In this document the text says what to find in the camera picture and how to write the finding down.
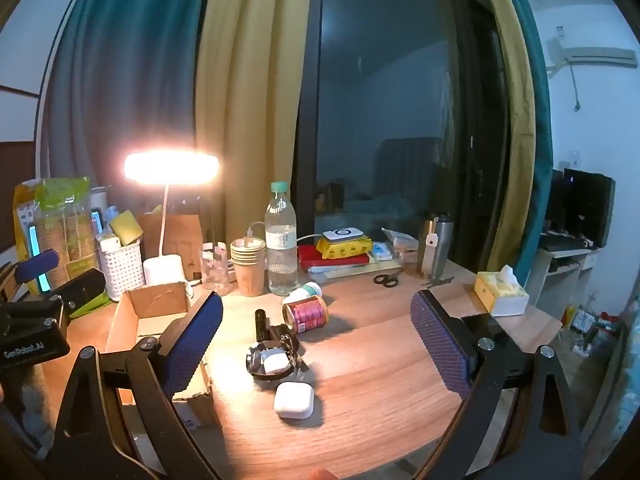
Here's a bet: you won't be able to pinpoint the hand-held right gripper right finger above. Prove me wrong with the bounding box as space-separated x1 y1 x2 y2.
410 289 586 480

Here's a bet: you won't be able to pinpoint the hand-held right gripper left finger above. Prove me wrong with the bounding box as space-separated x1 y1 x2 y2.
50 290 226 480

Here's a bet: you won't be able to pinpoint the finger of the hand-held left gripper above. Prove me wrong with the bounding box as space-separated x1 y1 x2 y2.
47 267 110 317
15 250 61 286

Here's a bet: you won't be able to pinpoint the cardboard box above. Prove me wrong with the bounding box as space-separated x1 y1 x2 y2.
104 282 226 431

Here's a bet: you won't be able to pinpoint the brown strap wristwatch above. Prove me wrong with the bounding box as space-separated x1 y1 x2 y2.
245 340 301 380

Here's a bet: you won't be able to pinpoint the white charger plug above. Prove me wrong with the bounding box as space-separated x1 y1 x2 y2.
261 350 287 375

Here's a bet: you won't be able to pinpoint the red tin with yellow lid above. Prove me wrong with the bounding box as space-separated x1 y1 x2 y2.
282 295 329 335

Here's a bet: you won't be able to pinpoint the white earbuds case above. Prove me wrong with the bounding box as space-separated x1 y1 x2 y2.
273 381 316 420

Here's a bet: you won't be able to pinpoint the white bottle with green label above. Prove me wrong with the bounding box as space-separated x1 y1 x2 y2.
285 281 323 306

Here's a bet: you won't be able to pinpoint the white plastic basket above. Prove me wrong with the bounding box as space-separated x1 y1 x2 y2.
96 240 146 302

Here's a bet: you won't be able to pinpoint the green paper cup package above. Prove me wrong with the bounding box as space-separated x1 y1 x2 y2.
35 176 113 318

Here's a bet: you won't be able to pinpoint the yellow green sponge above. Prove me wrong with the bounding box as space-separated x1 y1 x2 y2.
110 210 145 245

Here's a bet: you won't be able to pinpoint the clear glass with stickers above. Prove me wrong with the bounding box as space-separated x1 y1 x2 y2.
201 241 233 296

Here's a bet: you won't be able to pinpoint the white desk lamp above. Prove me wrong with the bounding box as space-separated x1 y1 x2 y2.
123 151 221 291

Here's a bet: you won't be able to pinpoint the yellow tissue box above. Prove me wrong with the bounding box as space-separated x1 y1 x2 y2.
473 265 531 317

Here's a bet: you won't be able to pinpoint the black scissors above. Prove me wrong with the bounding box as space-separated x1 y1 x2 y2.
372 267 405 288

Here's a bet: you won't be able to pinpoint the stack of brown paper cups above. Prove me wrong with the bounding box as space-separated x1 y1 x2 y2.
230 238 267 297

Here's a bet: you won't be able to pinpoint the steel thermos with tag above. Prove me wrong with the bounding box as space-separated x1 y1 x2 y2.
417 214 455 280

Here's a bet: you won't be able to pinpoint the brown lamp carton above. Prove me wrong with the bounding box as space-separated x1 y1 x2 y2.
137 212 206 281

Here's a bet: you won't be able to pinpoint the white plastic packet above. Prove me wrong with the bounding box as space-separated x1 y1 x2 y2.
382 227 420 263

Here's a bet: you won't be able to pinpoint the pale paper folder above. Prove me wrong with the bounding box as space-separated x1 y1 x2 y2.
305 259 403 277

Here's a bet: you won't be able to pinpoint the clear plastic water bottle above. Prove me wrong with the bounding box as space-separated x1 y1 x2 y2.
264 181 299 297

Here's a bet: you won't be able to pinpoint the yellow wipes pack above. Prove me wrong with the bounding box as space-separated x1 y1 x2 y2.
316 235 374 260

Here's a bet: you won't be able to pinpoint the white computer desk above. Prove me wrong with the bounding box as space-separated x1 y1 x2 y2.
525 245 606 331

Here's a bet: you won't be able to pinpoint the red book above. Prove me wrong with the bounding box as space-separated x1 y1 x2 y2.
298 245 371 268

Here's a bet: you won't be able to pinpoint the white power bank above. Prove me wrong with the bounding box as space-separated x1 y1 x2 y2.
322 228 363 244

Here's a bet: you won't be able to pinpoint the black keyboard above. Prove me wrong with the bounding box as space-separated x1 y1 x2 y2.
540 237 591 253

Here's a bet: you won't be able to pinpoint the black computer monitor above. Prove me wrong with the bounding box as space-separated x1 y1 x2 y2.
562 167 617 248

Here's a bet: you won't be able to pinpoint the teal curtain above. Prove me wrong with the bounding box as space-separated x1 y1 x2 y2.
510 0 555 271
40 0 218 201

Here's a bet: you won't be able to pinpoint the yellow curtain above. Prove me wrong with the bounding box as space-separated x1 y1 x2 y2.
472 0 553 273
197 0 316 261

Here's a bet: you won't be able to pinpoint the dark glass sliding door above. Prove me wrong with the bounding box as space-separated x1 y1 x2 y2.
295 0 511 271

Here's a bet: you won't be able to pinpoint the white air conditioner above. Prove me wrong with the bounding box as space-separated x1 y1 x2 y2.
546 35 640 78

